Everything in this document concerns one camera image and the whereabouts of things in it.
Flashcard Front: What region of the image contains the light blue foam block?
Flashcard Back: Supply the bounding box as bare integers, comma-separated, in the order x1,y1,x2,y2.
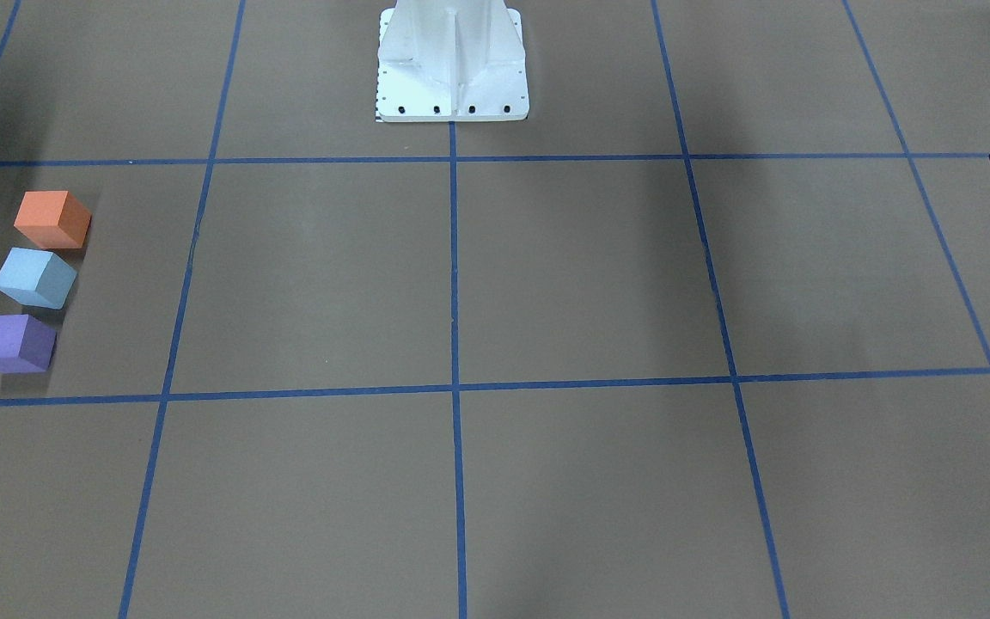
0,248,77,310

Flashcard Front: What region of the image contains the orange foam block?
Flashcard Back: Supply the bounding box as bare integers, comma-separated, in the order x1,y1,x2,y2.
13,191,93,249

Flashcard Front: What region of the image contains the purple foam block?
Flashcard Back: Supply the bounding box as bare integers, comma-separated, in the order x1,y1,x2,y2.
0,314,58,375

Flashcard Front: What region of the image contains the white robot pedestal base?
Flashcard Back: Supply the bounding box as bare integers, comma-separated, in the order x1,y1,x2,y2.
375,1,530,123

